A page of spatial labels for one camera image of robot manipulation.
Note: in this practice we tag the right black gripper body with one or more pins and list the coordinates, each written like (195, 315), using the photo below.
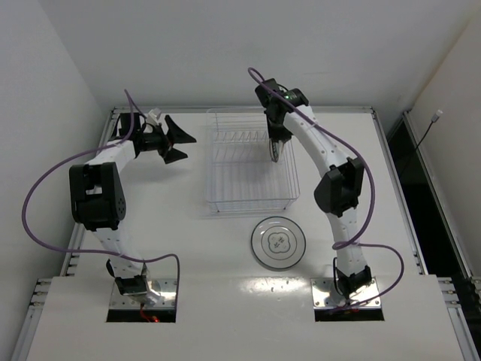
(278, 134)

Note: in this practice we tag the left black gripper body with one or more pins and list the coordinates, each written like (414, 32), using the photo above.
(165, 142)

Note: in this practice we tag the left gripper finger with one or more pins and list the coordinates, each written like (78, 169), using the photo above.
(174, 155)
(175, 134)

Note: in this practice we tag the green rimmed white plate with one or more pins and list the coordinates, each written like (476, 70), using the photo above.
(273, 149)

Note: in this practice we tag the grey rimmed white plate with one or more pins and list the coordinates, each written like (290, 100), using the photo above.
(278, 243)

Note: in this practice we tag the orange sunburst plate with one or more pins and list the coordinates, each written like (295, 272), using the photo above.
(280, 148)

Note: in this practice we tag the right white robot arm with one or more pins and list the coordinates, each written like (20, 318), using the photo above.
(289, 115)

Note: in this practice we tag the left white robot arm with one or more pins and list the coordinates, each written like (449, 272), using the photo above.
(99, 204)

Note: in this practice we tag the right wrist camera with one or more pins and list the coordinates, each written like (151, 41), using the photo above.
(264, 92)

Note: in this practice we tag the clear wire dish rack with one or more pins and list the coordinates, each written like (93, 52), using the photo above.
(241, 177)

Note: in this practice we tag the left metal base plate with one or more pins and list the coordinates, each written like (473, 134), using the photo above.
(162, 296)

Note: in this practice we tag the metal base plate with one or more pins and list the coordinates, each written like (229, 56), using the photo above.
(325, 296)
(162, 296)

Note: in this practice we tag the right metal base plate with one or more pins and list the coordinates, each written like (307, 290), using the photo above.
(325, 296)

